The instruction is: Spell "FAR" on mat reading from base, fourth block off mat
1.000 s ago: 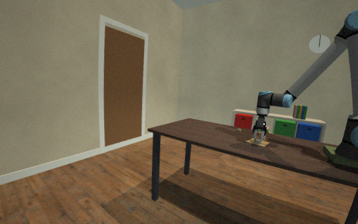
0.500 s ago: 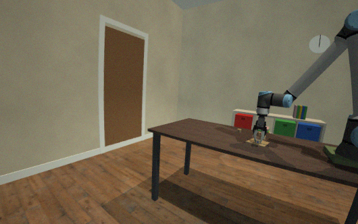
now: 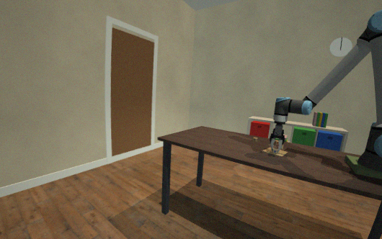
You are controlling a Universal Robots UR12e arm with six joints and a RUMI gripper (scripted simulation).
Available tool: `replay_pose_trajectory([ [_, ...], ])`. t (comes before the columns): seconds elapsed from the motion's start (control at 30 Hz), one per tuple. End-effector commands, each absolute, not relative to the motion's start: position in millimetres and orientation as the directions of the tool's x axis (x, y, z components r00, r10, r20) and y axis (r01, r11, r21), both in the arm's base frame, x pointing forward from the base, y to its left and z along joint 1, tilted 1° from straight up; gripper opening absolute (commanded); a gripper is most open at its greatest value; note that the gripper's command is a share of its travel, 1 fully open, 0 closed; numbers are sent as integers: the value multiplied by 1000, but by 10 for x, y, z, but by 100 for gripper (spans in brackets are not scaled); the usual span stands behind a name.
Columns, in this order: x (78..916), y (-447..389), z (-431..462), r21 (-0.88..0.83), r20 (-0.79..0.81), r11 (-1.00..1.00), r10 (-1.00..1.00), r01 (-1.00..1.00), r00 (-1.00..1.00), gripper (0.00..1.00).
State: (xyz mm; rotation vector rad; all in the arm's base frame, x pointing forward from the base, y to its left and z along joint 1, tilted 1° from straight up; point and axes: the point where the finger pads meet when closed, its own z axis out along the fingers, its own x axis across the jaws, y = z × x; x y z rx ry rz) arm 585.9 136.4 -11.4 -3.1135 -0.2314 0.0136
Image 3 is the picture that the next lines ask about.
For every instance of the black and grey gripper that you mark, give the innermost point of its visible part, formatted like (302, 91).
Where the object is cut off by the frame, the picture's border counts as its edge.
(281, 141)

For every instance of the tan flat mat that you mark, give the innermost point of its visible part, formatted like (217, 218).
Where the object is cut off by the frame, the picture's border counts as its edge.
(281, 153)

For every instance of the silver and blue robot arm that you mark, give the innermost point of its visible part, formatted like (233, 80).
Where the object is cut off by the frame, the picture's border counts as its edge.
(370, 40)

